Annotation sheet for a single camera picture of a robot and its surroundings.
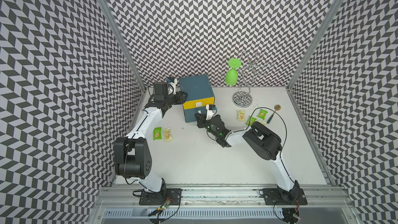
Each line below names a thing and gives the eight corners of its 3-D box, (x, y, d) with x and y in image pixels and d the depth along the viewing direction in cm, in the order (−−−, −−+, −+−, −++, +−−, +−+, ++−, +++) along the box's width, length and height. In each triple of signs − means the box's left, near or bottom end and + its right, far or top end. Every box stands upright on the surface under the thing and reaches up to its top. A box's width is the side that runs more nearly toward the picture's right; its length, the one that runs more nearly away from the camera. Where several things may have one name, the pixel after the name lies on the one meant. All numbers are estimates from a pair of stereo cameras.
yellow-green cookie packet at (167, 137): (164, 142, 93) (163, 140, 90) (163, 131, 97) (162, 129, 95) (173, 140, 94) (172, 137, 92) (171, 129, 98) (170, 127, 96)
